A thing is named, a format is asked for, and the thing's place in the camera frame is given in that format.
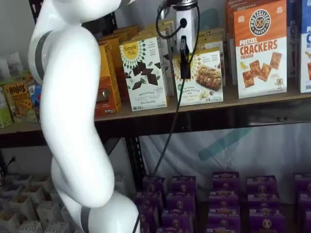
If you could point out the blue Pretzel Crackers box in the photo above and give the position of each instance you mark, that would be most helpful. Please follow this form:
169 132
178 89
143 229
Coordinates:
306 60
292 48

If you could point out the purple snack box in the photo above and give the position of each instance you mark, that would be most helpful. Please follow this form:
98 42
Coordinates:
224 216
148 218
150 200
181 201
177 218
305 201
224 199
226 180
183 184
303 183
267 221
223 229
261 184
263 201
308 221
173 230
155 185

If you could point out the white Sweet Thins box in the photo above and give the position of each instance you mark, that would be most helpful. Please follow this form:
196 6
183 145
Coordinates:
167 26
148 97
169 77

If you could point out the white pouch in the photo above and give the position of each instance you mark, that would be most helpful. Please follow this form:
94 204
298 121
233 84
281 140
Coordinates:
13 65

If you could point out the white box yellow label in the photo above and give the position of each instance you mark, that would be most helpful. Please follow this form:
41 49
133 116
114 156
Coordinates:
209 94
209 44
211 32

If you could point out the white banner teal logo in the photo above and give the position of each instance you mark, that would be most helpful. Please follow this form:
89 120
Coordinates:
267 150

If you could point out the green snack box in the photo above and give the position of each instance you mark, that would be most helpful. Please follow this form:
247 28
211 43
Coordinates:
5 109

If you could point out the blue Z Bar box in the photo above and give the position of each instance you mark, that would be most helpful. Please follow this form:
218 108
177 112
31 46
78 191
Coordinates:
36 94

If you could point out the orange Pretzel Crackers box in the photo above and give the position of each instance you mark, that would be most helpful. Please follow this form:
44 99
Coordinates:
260 31
229 36

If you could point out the orange Bobo's box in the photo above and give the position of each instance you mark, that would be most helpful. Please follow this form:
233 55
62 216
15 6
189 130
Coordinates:
20 102

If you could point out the orange snack box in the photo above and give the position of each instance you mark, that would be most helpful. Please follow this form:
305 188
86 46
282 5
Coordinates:
116 63
128 30
110 85

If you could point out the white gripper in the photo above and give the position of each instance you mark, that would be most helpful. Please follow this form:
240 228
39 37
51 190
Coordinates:
190 26

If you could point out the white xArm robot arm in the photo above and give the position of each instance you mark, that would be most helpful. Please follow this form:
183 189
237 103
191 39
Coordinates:
73 97

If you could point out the white open carton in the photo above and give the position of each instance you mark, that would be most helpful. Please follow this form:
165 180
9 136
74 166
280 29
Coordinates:
48 213
8 223
57 228
30 195
23 208
30 228

